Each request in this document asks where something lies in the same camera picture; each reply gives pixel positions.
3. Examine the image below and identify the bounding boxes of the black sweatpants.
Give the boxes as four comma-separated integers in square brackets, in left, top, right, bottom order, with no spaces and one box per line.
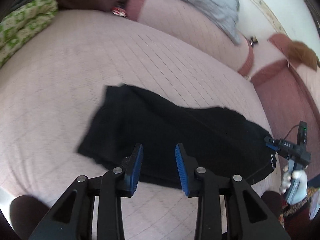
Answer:
[77,85,277,189]

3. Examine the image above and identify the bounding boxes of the red white small box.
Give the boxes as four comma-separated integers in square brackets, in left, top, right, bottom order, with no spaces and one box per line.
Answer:
[111,6,127,17]

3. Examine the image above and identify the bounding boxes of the pink quilted bed sheet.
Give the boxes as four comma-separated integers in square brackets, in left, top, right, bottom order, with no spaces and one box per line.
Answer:
[1,10,276,239]

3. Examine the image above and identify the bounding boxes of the white gloved right hand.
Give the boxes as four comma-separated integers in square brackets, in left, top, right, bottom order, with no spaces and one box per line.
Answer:
[280,165,308,205]

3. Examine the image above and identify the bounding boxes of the pink headboard bolster cushion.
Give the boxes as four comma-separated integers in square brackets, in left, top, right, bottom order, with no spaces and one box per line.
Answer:
[126,0,253,76]

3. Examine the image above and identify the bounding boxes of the green patterned folded quilt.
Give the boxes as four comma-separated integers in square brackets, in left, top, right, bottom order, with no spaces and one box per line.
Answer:
[1,0,58,66]

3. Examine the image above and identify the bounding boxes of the brown knit hat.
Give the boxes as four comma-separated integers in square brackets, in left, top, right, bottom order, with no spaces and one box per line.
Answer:
[287,41,319,71]

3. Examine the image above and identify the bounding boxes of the red side cushion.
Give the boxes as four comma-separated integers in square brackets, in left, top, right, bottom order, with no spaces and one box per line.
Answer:
[249,34,319,179]

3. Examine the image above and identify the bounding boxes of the black bow hair clip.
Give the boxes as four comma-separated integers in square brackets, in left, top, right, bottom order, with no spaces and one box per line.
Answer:
[248,36,259,48]

